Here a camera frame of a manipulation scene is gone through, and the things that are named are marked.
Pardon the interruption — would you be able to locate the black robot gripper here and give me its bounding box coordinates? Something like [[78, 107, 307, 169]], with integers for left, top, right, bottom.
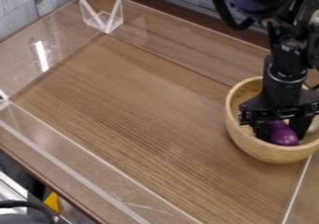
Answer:
[[238, 55, 319, 142]]

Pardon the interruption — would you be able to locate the purple toy eggplant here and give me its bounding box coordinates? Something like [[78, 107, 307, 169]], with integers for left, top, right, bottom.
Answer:
[[268, 120, 299, 147]]

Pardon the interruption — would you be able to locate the brown wooden bowl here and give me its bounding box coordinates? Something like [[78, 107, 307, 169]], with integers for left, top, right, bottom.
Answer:
[[224, 77, 319, 164]]

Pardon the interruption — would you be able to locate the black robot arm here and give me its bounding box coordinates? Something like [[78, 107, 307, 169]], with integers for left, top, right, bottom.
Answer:
[[212, 0, 319, 141]]

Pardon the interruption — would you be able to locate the clear acrylic table barrier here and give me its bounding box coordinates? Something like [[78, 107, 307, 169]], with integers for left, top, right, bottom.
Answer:
[[0, 91, 202, 224]]

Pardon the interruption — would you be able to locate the clear acrylic corner bracket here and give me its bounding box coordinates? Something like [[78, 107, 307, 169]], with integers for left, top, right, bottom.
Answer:
[[79, 0, 123, 35]]

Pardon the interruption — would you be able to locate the black cable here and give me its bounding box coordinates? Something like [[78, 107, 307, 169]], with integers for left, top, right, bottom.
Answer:
[[0, 198, 60, 224]]

